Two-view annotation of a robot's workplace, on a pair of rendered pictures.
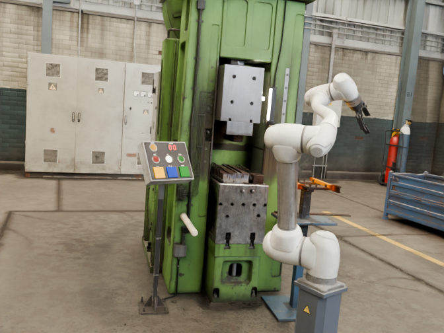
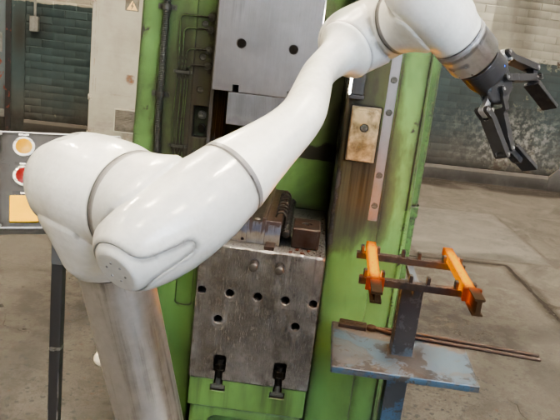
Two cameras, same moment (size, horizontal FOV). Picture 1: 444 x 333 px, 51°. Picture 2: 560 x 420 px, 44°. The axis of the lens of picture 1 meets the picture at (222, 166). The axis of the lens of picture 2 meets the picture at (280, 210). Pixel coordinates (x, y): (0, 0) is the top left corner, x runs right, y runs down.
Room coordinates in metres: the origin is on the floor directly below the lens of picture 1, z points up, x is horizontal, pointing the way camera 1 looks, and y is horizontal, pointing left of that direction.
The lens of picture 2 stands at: (1.46, -0.78, 1.58)
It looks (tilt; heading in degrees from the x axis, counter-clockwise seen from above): 15 degrees down; 17
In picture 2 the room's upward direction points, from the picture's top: 7 degrees clockwise
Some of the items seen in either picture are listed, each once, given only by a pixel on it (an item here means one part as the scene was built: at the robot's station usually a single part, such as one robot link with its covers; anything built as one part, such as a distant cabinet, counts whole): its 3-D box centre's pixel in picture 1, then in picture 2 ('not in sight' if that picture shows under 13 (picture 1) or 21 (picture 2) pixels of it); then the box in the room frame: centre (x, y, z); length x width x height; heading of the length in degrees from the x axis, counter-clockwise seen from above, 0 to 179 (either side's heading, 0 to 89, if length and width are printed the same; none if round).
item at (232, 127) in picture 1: (232, 126); (266, 104); (3.58, -0.05, 1.32); 0.42 x 0.20 x 0.10; 15
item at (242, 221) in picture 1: (232, 205); (262, 286); (3.60, -0.11, 0.69); 0.56 x 0.38 x 0.45; 15
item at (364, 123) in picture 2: not in sight; (362, 134); (3.58, -0.38, 1.27); 0.09 x 0.02 x 0.17; 105
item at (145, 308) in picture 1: (153, 301); not in sight; (3.16, 0.41, 0.05); 0.22 x 0.22 x 0.09; 15
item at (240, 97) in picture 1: (240, 94); (288, 27); (3.59, -0.10, 1.57); 0.42 x 0.39 x 0.40; 15
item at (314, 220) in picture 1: (303, 219); (400, 353); (3.33, -0.63, 0.70); 0.40 x 0.30 x 0.02; 104
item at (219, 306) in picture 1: (226, 302); not in sight; (3.33, -0.12, 0.01); 0.58 x 0.39 x 0.01; 105
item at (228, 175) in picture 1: (228, 172); (254, 211); (3.58, -0.05, 0.96); 0.42 x 0.20 x 0.09; 15
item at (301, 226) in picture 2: (256, 178); (306, 233); (3.48, -0.27, 0.95); 0.12 x 0.08 x 0.06; 15
